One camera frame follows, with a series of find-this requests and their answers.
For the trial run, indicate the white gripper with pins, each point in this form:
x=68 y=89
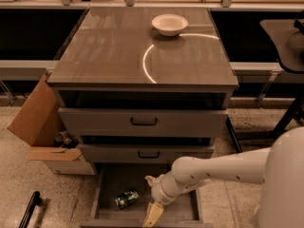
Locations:
x=157 y=190

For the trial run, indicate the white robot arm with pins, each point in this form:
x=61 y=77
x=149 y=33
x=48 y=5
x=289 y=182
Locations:
x=279 y=169

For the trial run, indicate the black bar on floor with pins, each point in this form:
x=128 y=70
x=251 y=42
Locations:
x=34 y=201

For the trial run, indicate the grey drawer cabinet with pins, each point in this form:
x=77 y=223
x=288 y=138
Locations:
x=118 y=60

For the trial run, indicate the middle grey drawer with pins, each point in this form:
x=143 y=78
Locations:
x=127 y=153

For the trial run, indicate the white ceramic bowl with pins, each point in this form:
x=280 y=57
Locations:
x=169 y=24

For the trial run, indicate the bottom open grey drawer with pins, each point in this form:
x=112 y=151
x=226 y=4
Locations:
x=117 y=178

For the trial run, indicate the brown cardboard box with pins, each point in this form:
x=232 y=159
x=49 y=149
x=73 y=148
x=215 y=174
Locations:
x=36 y=124

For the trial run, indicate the top grey drawer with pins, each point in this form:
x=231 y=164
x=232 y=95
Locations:
x=143 y=123

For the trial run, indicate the green soda can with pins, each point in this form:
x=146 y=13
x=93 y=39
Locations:
x=127 y=198

